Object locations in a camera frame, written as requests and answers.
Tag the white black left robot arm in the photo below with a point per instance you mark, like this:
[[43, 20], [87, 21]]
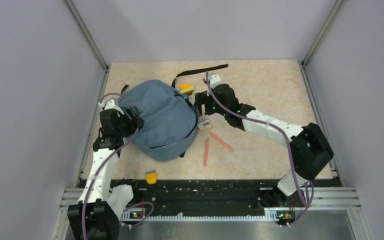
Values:
[[92, 217]]

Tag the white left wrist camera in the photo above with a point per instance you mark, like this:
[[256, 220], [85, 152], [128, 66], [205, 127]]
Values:
[[111, 104]]

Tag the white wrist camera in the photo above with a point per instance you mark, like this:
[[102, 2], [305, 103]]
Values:
[[111, 104], [213, 80]]

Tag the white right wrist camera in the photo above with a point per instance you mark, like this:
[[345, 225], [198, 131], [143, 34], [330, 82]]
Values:
[[213, 80]]

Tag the blue grey student backpack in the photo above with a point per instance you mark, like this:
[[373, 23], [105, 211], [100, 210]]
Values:
[[170, 124]]

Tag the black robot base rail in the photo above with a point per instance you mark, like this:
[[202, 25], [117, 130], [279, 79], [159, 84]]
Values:
[[210, 198]]

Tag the orange pen slanted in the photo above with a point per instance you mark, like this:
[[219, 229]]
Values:
[[222, 142]]

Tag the yellow grey pencil sharpener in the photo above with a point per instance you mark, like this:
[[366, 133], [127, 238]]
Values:
[[151, 177]]

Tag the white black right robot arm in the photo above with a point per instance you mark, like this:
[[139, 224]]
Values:
[[308, 149]]

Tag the pink white small stapler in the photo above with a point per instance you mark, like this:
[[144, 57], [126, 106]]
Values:
[[204, 125]]

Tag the colourful sticky note stack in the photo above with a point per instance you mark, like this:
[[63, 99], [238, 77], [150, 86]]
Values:
[[187, 90]]

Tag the orange pen upright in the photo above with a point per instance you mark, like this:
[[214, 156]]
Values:
[[206, 152]]

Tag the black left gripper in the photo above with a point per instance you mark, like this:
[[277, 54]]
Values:
[[132, 122]]

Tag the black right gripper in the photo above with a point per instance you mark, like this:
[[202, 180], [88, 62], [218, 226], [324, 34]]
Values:
[[202, 98]]

